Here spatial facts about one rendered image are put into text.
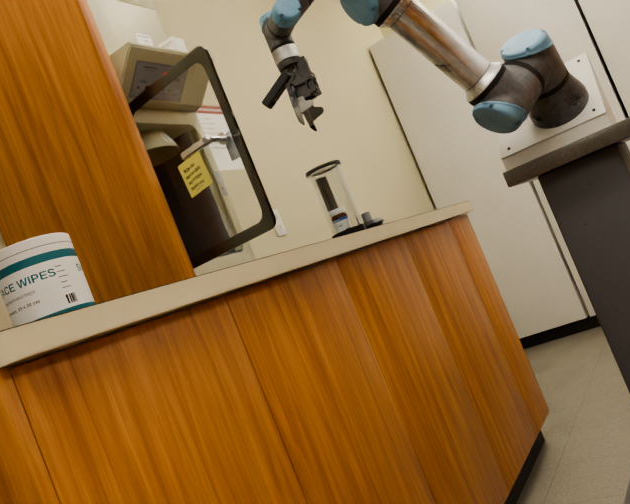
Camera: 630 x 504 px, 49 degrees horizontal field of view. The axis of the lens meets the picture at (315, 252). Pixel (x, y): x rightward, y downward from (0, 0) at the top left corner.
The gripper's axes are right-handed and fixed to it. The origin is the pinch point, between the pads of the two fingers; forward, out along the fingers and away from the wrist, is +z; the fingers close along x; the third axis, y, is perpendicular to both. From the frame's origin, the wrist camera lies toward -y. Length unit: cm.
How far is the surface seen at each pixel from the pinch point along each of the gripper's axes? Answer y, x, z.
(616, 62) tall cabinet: 136, 225, -10
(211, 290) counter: -9, -88, 37
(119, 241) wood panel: -38, -59, 18
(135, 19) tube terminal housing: -25, -31, -38
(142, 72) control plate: -22, -49, -18
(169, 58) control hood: -17.2, -41.4, -20.8
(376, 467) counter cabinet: -3, -56, 82
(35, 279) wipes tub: -30, -102, 25
